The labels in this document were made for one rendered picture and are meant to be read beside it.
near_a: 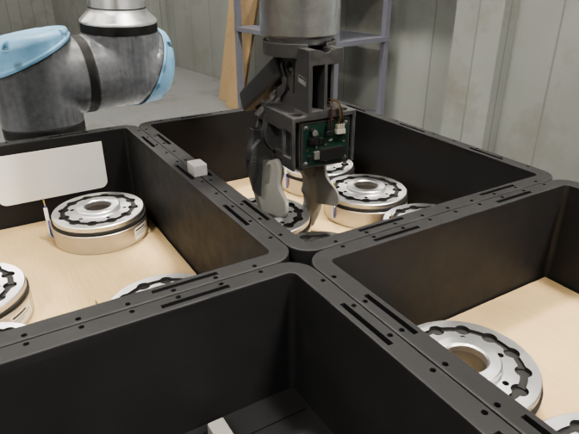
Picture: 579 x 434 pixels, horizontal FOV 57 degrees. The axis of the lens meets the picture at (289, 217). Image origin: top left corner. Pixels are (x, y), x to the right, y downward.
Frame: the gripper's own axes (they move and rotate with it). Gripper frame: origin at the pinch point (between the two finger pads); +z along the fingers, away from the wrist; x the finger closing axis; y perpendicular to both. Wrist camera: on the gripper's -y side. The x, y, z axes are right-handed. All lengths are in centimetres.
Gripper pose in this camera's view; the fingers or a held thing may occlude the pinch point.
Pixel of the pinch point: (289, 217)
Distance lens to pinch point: 62.0
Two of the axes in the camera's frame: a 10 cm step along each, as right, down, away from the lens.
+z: 0.0, 9.0, 4.3
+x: 8.8, -2.1, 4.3
